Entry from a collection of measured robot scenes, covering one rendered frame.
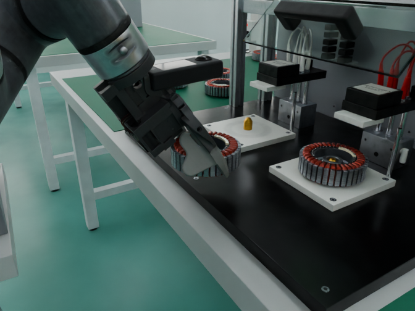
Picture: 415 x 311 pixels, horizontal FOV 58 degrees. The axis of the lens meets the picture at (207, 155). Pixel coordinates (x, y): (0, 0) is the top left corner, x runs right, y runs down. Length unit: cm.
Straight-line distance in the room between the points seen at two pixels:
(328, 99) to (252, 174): 39
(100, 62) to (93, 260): 133
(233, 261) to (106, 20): 34
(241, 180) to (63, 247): 129
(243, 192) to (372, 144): 28
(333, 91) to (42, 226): 150
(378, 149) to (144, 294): 106
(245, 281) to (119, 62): 31
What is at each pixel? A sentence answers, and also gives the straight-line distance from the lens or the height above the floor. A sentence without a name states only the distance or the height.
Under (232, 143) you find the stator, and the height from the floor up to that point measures 85.
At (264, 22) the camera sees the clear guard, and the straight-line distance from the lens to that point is 55.
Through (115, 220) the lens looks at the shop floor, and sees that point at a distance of 193.
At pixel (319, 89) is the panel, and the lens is 101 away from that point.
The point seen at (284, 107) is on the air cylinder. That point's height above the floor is 81.
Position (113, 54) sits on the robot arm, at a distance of 46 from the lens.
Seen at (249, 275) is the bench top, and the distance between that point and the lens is 50.
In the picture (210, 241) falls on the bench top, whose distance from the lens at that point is 55.
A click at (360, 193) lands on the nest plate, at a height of 78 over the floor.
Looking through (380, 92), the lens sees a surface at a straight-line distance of 67.
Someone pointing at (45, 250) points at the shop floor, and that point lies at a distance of 184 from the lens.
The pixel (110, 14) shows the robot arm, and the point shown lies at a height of 105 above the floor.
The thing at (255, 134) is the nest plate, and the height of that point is 78.
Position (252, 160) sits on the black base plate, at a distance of 72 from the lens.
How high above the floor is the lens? 109
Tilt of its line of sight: 26 degrees down
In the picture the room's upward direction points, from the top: straight up
